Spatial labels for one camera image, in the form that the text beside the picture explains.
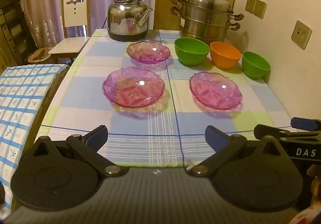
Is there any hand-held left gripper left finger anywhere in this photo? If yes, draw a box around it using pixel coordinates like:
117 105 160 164
21 125 129 178

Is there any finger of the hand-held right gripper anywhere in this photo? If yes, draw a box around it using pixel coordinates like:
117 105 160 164
254 124 321 140
291 117 321 131

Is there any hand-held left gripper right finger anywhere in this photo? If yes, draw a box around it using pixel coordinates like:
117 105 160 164
185 126 293 178

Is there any pink transparent plastic plate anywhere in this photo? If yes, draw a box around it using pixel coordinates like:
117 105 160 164
102 67 166 109
189 71 243 112
126 41 171 64

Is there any small green plastic bowl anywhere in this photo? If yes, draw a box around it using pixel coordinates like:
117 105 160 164
242 51 271 79

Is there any orange plastic bowl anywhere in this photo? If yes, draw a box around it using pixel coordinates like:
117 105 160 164
210 42 242 70

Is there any large green plastic bowl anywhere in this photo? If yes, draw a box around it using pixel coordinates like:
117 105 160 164
175 38 210 67

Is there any person's right hand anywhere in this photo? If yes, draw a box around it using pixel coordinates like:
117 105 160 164
307 164 321 203

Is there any checked pastel tablecloth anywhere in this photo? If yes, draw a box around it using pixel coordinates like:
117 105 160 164
38 29 298 168

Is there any red white clothing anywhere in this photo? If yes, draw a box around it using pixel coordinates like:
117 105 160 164
288 203 321 224

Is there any blue checked white cloth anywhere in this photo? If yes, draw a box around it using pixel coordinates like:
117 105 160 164
0 63 69 219

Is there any woven basket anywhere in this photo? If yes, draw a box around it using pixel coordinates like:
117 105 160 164
27 47 57 64

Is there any stainless steel kettle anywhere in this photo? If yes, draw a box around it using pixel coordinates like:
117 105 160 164
107 0 154 42

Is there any stainless steel steamer pot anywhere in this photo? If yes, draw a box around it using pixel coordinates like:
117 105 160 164
171 0 244 45

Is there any white wooden chair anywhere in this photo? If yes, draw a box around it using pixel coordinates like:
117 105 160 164
49 0 91 64

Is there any beige wall socket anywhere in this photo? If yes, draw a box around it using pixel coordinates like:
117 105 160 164
291 20 313 50
245 0 257 14
253 0 267 19

